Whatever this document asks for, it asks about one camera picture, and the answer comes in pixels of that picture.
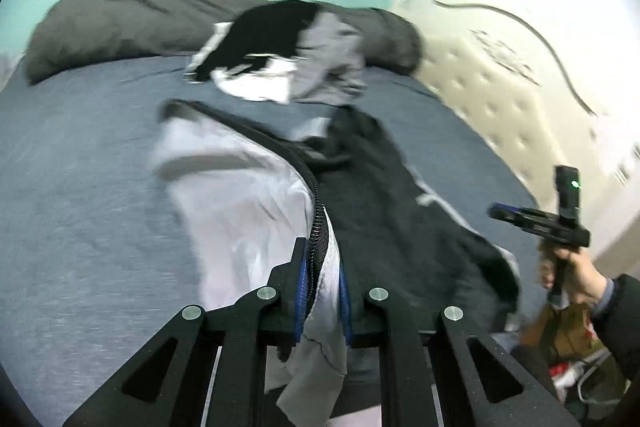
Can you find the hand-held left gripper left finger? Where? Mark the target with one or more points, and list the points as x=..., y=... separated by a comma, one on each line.
x=301, y=302

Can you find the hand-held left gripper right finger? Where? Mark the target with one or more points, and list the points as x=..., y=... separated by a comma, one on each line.
x=345, y=307

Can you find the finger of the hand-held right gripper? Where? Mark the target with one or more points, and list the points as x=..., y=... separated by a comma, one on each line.
x=515, y=214

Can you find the light grey jacket black lining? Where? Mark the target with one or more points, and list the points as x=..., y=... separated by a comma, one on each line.
x=240, y=207

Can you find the person's right forearm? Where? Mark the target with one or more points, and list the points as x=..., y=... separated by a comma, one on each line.
x=620, y=317

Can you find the person's right hand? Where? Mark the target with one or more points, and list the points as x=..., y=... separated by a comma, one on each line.
x=585, y=277

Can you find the brown bag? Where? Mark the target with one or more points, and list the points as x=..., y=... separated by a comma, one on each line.
x=565, y=332

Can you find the cream tufted headboard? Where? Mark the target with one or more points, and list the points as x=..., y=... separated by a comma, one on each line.
x=500, y=107

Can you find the grey sweater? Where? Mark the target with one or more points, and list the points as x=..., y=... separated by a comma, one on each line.
x=330, y=72

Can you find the bed with blue sheet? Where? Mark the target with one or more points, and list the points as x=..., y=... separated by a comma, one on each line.
x=75, y=182

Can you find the black and white ruffled garment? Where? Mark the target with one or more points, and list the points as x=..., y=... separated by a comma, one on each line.
x=265, y=32

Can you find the dark grey rolled duvet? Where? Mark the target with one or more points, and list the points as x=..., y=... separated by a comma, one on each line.
x=125, y=32

